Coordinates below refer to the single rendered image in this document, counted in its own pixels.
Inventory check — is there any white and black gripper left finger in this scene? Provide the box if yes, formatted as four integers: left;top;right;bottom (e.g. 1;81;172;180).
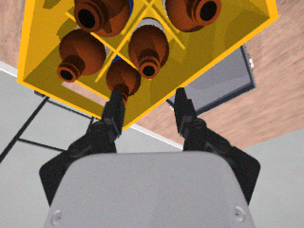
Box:
39;89;125;208

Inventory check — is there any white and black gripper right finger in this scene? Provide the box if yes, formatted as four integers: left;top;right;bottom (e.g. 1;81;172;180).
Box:
174;87;260;206

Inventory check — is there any yellow wooden crate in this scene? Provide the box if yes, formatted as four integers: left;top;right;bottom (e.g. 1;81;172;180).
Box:
17;0;244;129

